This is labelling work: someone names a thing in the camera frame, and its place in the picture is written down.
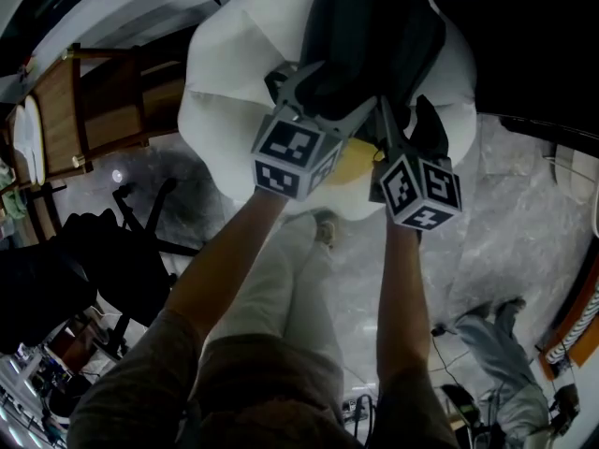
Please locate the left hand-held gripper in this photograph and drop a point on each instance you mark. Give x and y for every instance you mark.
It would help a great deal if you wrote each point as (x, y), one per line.
(285, 148)

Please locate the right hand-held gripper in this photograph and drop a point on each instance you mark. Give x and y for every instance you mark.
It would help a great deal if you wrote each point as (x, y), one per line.
(421, 190)

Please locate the dark grey bag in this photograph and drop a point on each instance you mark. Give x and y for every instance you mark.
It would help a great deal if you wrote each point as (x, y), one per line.
(374, 31)

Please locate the person's left forearm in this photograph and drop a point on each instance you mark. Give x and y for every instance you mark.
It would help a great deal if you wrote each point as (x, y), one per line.
(224, 265)

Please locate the person's right forearm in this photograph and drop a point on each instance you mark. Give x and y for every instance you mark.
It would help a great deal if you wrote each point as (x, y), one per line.
(404, 297)

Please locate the person's beige shoe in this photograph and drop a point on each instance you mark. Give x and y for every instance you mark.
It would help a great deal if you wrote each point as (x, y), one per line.
(325, 227)

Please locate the black cabinet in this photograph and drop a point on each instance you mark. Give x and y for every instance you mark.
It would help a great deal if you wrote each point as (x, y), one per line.
(538, 40)

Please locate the wooden folding rack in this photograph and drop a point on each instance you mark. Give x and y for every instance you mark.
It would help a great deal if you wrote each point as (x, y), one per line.
(107, 105)

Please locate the person's white trousers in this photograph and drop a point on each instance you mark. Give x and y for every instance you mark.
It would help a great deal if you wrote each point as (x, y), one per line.
(281, 288)

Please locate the black white striped cloth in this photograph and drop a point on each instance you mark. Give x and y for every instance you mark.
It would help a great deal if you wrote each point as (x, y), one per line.
(573, 339)

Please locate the black office chair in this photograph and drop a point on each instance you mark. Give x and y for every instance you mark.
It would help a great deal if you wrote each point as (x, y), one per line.
(93, 260)

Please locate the person's printed shirt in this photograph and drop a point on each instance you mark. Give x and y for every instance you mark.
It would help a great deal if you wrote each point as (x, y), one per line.
(257, 391)

